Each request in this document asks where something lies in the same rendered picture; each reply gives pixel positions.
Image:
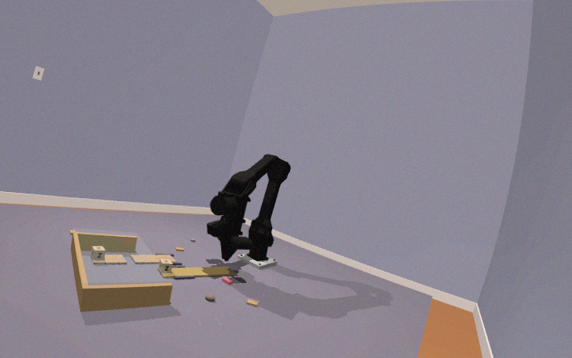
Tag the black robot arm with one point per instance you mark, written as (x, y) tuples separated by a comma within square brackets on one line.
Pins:
[(234, 197)]

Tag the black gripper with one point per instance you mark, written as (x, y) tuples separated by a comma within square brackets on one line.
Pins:
[(231, 243)]

